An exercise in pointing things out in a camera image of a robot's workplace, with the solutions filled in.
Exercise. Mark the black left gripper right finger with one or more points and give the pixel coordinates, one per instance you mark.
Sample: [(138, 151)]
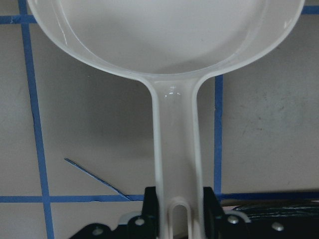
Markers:
[(212, 213)]

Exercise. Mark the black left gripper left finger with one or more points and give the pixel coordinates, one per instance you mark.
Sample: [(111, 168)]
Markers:
[(150, 214)]

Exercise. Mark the beige plastic dustpan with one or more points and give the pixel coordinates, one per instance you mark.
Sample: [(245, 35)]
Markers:
[(172, 47)]

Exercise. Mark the black bag lined bin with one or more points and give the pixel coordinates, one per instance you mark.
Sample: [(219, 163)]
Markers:
[(275, 220)]

